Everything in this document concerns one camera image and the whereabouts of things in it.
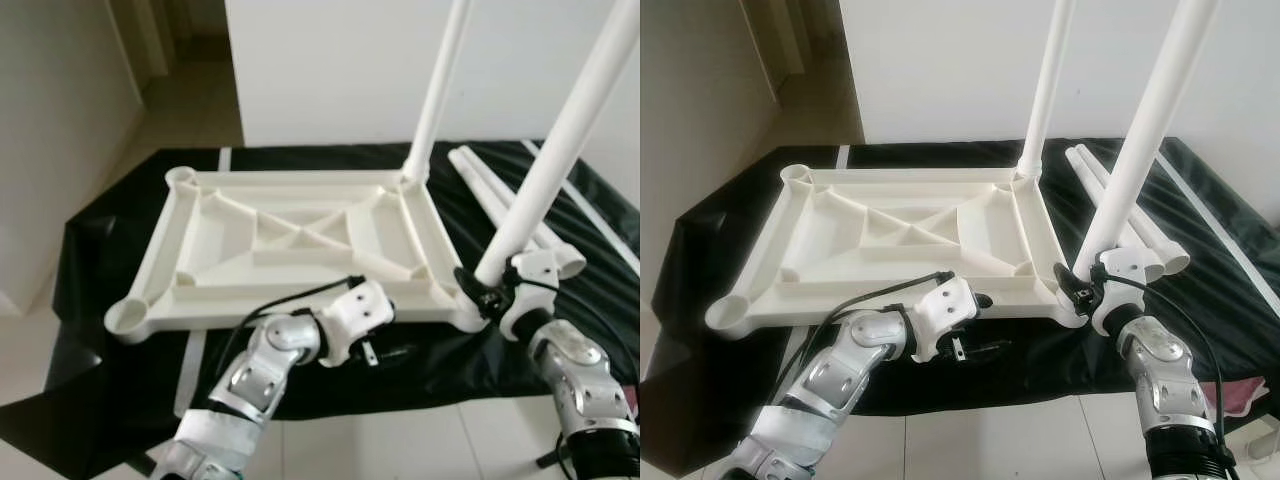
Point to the black table cloth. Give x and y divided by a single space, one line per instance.
450 360
1040 370

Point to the white plastic children table top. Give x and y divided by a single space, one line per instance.
1035 230
420 230

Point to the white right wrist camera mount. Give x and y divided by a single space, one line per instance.
525 315
1115 310

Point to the white round stand base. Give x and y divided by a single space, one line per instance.
1262 455

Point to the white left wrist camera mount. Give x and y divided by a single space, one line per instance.
355 315
945 310

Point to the black stand bar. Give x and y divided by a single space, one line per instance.
550 459

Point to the pink cloth item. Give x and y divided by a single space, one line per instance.
1246 398

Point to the beige door frame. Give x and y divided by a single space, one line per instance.
140 40
780 40

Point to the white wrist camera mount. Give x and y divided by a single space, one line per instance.
355 315
1115 310
945 310
525 315

